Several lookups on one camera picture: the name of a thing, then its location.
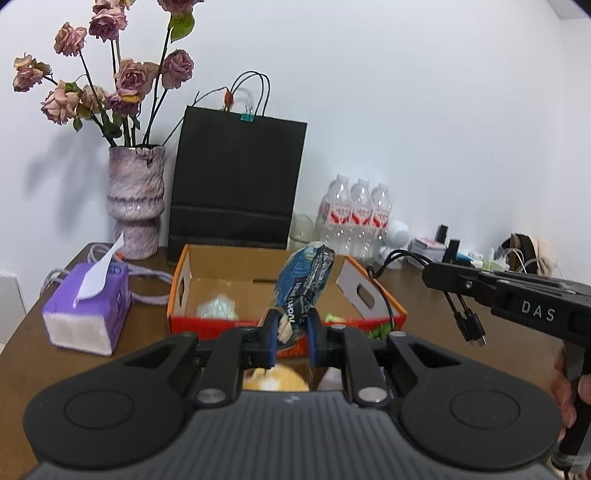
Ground black usb cable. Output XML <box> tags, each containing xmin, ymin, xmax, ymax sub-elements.
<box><xmin>444</xmin><ymin>290</ymin><xmax>474</xmax><ymax>343</ymax></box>
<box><xmin>455</xmin><ymin>293</ymin><xmax>488</xmax><ymax>348</ymax></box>

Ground purple cable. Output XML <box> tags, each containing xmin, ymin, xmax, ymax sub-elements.
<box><xmin>44</xmin><ymin>243</ymin><xmax>174</xmax><ymax>306</ymax></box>

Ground clear glass jar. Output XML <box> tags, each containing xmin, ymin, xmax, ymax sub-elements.
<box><xmin>290</xmin><ymin>213</ymin><xmax>319</xmax><ymax>252</ymax></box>

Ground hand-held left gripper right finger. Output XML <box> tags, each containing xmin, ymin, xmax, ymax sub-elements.
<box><xmin>307</xmin><ymin>308</ymin><xmax>468</xmax><ymax>409</ymax></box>

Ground tan bag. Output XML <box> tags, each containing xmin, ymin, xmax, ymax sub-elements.
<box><xmin>501</xmin><ymin>233</ymin><xmax>561</xmax><ymax>278</ymax></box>

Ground blue snack packet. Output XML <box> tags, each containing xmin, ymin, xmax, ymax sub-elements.
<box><xmin>272</xmin><ymin>242</ymin><xmax>336</xmax><ymax>344</ymax></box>

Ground mottled purple ceramic vase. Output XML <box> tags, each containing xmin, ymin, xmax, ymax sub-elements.
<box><xmin>107</xmin><ymin>144</ymin><xmax>166</xmax><ymax>260</ymax></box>

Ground person's right hand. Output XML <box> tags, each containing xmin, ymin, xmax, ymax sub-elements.
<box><xmin>551</xmin><ymin>348</ymin><xmax>578</xmax><ymax>443</ymax></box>

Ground white round figurine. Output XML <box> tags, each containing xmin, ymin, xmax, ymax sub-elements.
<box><xmin>381</xmin><ymin>220</ymin><xmax>411</xmax><ymax>259</ymax></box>

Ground pale green crumpled packet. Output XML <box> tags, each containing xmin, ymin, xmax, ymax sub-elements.
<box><xmin>196</xmin><ymin>295</ymin><xmax>238</xmax><ymax>320</ymax></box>

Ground red cardboard box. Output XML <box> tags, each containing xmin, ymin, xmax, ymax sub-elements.
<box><xmin>167</xmin><ymin>244</ymin><xmax>408</xmax><ymax>358</ymax></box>

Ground black paper bag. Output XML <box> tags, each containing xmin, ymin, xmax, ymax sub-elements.
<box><xmin>167</xmin><ymin>71</ymin><xmax>308</xmax><ymax>252</ymax></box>

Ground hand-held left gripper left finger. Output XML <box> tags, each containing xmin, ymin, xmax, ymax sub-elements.
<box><xmin>111</xmin><ymin>309</ymin><xmax>282</xmax><ymax>408</ymax></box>

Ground bunch of dried roses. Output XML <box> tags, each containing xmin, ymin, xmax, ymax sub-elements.
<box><xmin>12</xmin><ymin>0</ymin><xmax>204</xmax><ymax>148</ymax></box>

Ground orange and white plush toy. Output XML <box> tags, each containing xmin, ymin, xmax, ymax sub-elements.
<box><xmin>242</xmin><ymin>364</ymin><xmax>309</xmax><ymax>393</ymax></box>

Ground small white box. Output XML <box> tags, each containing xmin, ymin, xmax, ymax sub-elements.
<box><xmin>409</xmin><ymin>236</ymin><xmax>446</xmax><ymax>264</ymax></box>

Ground small white items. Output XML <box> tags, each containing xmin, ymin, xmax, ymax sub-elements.
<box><xmin>462</xmin><ymin>251</ymin><xmax>509</xmax><ymax>271</ymax></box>

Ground purple tissue pack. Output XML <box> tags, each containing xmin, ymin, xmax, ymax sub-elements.
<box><xmin>41</xmin><ymin>232</ymin><xmax>133</xmax><ymax>356</ymax></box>

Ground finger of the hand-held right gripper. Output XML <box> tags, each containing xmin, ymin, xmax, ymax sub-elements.
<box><xmin>422</xmin><ymin>261</ymin><xmax>495</xmax><ymax>311</ymax></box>

